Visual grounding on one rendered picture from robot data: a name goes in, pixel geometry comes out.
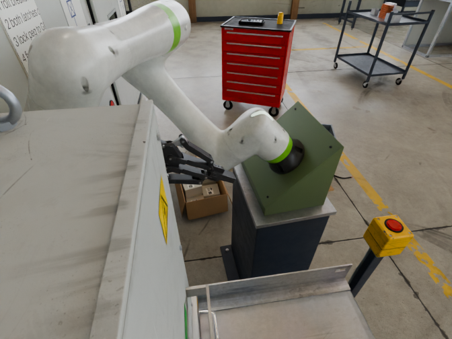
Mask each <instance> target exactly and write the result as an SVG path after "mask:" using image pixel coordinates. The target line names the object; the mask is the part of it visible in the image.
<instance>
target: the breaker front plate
mask: <svg viewBox="0 0 452 339"><path fill-rule="evenodd" d="M160 140H161V136H160V133H159V131H158V127H157V121H156V117H155V111H154V107H153V113H152V119H151V128H150V133H149V143H148V148H147V158H146V164H145V173H144V178H143V187H142V193H141V203H140V208H139V218H138V223H137V232H136V237H135V247H134V252H133V262H132V268H131V273H130V282H129V288H128V297H127V302H126V312H125V317H124V327H123V332H122V339H185V313H184V304H185V307H186V314H187V335H188V339H193V327H192V306H193V304H192V300H191V297H187V295H186V287H189V286H188V279H187V275H186V269H185V265H184V259H183V254H182V246H181V244H180V238H179V234H178V228H177V223H176V217H175V213H174V207H173V203H172V196H171V192H170V186H169V182H168V178H167V172H166V168H165V161H164V158H163V151H162V148H161V141H160ZM161 177H162V180H163V186H164V189H165V195H166V198H167V205H168V216H167V243H166V240H165V235H164V232H163V227H162V224H161V220H160V217H159V201H160V190H161Z"/></svg>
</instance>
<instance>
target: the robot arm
mask: <svg viewBox="0 0 452 339"><path fill-rule="evenodd" d="M190 31H191V22H190V17H189V15H188V13H187V11H186V10H185V9H184V7H183V6H182V5H180V4H179V3H178V2H176V1H173V0H160V1H156V2H153V3H150V4H147V5H145V6H142V7H140V8H138V9H136V10H134V11H133V12H131V13H129V14H128V15H125V16H122V17H119V18H116V19H114V20H109V21H106V22H100V23H96V24H95V25H90V26H69V27H54V28H49V29H47V30H45V31H43V32H41V33H39V35H37V36H36V37H35V39H33V41H32V43H31V45H30V47H29V51H28V94H27V99H26V105H25V109H24V112H28V111H39V110H59V109H69V108H89V107H99V105H100V102H101V100H102V97H103V94H104V92H105V90H106V89H107V88H108V87H109V86H110V85H111V84H113V83H114V82H115V81H116V80H117V79H118V78H119V77H121V76H122V78H124V79H125V80H126V81H127V82H129V83H130V84H131V85H132V86H133V87H135V88H136V89H137V90H139V91H140V92H141V93H142V94H143V95H144V96H145V97H146V98H148V99H149V100H153V104H154V105H156V106H157V107H158V108H159V109H160V110H161V111H162V112H163V113H164V114H165V115H166V116H167V117H168V118H169V119H170V120H171V121H172V122H173V123H174V124H175V125H176V126H177V128H178V129H179V130H180V131H181V132H182V133H183V134H180V135H179V138H178V139H176V140H175V141H163V140H161V146H162V150H163V156H164V160H165V167H166V171H167V177H168V181H169V184H196V185H201V184H202V182H203V181H204V180H207V179H208V180H213V181H216V182H218V181H219V180H222V181H225V182H229V183H232V184H233V183H234V181H235V180H236V178H235V176H234V174H233V172H230V171H228V170H230V169H232V168H233V167H235V166H237V165H238V164H240V163H241V162H243V161H245V160H247V159H248V158H250V157H251V156H253V155H257V156H258V157H260V158H261V159H263V160H264V161H267V162H268V164H269V167H270V169H271V170H272V171H273V172H275V173H277V174H287V173H289V172H291V171H293V170H294V169H295V168H297V167H298V166H299V164H300V163H301V162H302V160H303V157H304V154H305V149H304V146H303V144H302V143H301V142H300V141H299V140H298V139H294V138H290V136H289V134H288V132H287V131H286V130H285V129H284V128H283V127H282V126H281V125H280V124H279V123H278V122H277V121H276V120H275V119H273V117H271V115H269V113H267V111H265V110H264V109H262V108H258V107H256V108H251V109H249V110H247V111H245V112H244V113H243V114H242V115H241V116H240V117H239V118H238V119H237V120H236V121H235V122H234V123H233V124H232V125H231V126H229V127H228V128H227V129H225V130H220V129H219V128H218V127H217V126H215V125H214V124H213V123H212V122H211V121H210V120H209V119H208V118H207V117H206V116H205V115H204V114H203V113H202V112H201V111H200V110H199V109H198V108H197V107H196V106H195V105H194V103H193V102H192V101H191V100H190V99H189V98H188V96H187V95H186V94H185V93H184V92H183V91H182V90H181V89H180V87H179V86H178V85H177V83H176V82H175V81H174V80H173V79H172V77H171V76H170V74H169V73H168V72H167V71H166V70H165V60H166V59H167V58H168V57H169V56H170V55H171V54H172V53H174V52H175V51H176V50H177V49H179V47H181V46H182V45H183V44H184V43H185V42H186V41H187V39H188V37H189V35H190ZM177 146H179V147H181V148H183V147H184V148H185V149H186V150H188V151H189V152H191V153H193V154H195V155H196V156H198V157H199V158H197V157H193V156H191V155H187V154H185V153H184V152H181V151H180V150H179V149H178V147H177ZM200 158H201V159H200ZM186 164H187V165H186ZM198 167H199V168H198ZM200 168H201V169H200ZM171 172H174V173H176V174H169V173H171Z"/></svg>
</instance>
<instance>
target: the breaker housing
mask: <svg viewBox="0 0 452 339"><path fill-rule="evenodd" d="M153 107H154V105H153V100H141V104H131V105H120V106H100V107H89V108H69V109H59V110H39V111H28V112H22V117H21V118H20V119H19V120H18V121H17V125H16V126H15V128H14V129H11V130H7V131H3V132H0V339H122V332H123V327H124V317H125V312H126V302H127V297H128V288H129V282H130V273H131V268H132V262H133V252H134V247H135V237H136V232H137V223H138V218H139V208H140V203H141V193H142V187H143V178H144V173H145V164H146V158H147V148H148V143H149V133H150V128H151V119H152V113H153Z"/></svg>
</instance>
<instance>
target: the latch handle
mask: <svg viewBox="0 0 452 339"><path fill-rule="evenodd" d="M199 314H209V313H208V310H199ZM211 315H212V316H213V323H214V329H215V339H219V331H218V325H217V316H216V314H215V312H214V311H211Z"/></svg>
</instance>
